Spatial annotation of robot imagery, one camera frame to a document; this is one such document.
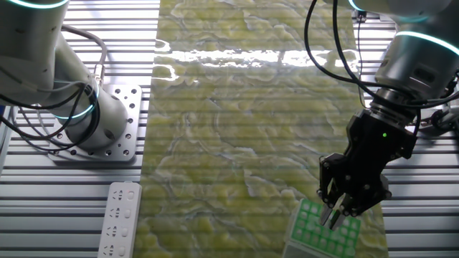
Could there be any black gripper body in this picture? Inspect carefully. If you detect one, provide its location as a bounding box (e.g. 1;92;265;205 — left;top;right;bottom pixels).
343;108;420;180

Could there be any green pipette tip holder box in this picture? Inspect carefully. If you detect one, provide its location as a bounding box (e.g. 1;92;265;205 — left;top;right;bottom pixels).
280;197;363;258

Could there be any black base cable bundle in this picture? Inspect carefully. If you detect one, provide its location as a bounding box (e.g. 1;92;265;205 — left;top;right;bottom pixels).
0;82;101;153

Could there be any black camera clamp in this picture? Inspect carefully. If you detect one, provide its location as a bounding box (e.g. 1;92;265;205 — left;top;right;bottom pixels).
417;105;459;136

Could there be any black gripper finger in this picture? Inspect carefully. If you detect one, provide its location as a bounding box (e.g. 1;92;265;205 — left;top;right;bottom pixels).
328;171;392;231
316;153;347;226

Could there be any white power strip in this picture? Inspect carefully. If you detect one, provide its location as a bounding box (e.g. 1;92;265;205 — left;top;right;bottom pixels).
96;181;143;258

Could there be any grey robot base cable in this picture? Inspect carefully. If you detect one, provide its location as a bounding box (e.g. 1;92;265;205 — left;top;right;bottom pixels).
61;24;108;89

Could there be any green marble pattern mat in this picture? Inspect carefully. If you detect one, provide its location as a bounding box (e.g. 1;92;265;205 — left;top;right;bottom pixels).
132;0;390;258

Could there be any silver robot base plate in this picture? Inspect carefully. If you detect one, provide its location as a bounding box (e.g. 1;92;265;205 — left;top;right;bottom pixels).
45;83;143;165

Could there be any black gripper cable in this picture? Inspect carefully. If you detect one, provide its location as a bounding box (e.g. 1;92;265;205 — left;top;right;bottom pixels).
303;0;422;137

